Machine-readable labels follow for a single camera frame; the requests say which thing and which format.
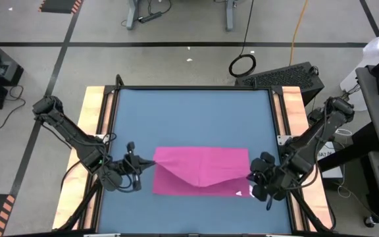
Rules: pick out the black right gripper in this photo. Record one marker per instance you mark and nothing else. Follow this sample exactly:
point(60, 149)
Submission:
point(278, 179)

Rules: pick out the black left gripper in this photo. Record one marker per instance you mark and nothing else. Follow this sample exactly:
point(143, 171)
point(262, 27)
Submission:
point(114, 177)

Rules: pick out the pink towel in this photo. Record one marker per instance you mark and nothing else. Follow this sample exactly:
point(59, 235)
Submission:
point(192, 161)

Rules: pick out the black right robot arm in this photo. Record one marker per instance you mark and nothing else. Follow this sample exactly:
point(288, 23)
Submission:
point(321, 131)

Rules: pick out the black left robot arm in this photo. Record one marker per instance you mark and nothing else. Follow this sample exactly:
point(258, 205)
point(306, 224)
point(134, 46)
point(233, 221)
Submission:
point(67, 131)

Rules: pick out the white labelled box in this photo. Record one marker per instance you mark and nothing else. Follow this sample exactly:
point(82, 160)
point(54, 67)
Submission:
point(334, 172)

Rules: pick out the wooden table side board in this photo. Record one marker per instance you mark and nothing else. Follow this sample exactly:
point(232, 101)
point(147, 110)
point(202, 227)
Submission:
point(293, 105)
point(90, 98)

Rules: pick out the black desk base beam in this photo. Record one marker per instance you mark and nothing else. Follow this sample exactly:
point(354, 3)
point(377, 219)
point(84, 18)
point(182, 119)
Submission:
point(347, 149)

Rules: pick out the black computer case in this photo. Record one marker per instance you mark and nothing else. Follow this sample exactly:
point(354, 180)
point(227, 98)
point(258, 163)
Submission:
point(281, 77)

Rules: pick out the black caster wheel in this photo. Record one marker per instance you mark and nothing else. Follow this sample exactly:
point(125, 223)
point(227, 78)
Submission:
point(369, 222)

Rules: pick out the black power strip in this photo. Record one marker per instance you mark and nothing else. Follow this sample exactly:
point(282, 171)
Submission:
point(150, 17)

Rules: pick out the grey desk leg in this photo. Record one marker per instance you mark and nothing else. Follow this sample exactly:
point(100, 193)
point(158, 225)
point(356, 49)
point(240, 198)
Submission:
point(132, 16)
point(230, 16)

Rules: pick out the black machine housing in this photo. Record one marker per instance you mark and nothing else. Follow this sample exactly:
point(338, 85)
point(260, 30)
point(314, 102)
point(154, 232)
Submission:
point(2, 66)

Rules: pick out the white fabric covered object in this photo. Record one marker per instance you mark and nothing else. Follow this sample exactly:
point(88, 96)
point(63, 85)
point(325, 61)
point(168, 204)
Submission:
point(378, 46)

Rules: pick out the white metal bracket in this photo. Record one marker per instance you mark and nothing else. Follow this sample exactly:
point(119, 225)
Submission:
point(282, 140)

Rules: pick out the black diagonal frame strut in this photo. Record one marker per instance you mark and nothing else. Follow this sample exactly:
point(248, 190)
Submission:
point(304, 210)
point(77, 207)

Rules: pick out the black table frame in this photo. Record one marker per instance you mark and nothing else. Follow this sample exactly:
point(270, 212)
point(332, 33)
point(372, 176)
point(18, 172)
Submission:
point(192, 88)

